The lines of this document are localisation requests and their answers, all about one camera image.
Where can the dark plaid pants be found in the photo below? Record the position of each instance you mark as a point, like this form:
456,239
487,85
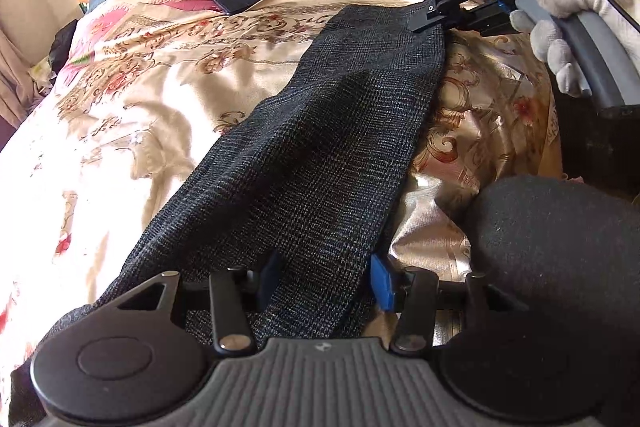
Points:
300,157

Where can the dark clothes pile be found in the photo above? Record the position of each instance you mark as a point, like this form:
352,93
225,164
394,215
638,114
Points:
62,44

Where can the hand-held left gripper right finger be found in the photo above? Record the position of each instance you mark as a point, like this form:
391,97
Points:
382,282

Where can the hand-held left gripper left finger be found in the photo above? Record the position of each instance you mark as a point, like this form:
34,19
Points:
272,274

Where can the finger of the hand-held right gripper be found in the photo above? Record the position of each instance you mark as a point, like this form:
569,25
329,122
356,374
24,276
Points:
492,17
429,14

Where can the person's right hand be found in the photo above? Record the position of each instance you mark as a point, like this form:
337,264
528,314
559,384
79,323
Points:
550,42

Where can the floral satin blanket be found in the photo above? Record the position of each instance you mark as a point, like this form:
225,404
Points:
125,117

